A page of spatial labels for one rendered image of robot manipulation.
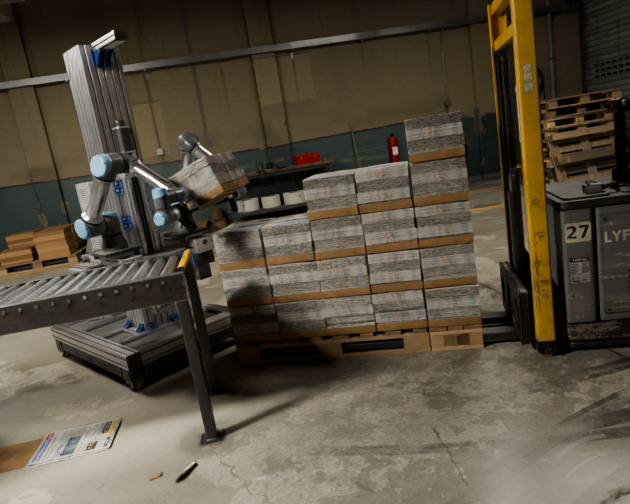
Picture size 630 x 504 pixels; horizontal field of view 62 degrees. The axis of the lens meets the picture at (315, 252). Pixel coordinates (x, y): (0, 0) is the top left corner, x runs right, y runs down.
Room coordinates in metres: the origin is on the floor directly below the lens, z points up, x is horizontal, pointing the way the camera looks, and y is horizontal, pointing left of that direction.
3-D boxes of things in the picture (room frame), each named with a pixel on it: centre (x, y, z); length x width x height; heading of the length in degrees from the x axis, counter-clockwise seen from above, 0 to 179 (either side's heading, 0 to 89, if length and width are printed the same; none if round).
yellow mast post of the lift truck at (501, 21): (3.15, -1.24, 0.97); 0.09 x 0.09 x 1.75; 78
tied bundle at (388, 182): (2.99, -0.45, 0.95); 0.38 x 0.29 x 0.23; 168
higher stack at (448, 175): (2.93, -0.74, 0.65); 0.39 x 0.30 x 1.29; 168
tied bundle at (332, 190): (3.05, -0.17, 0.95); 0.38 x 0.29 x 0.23; 167
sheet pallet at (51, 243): (8.43, 4.32, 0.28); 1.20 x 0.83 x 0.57; 97
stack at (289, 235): (3.08, -0.03, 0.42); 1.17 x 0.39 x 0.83; 78
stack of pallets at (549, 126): (8.42, -4.27, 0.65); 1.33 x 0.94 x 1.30; 101
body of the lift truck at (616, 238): (2.75, -1.53, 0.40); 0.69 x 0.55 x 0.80; 168
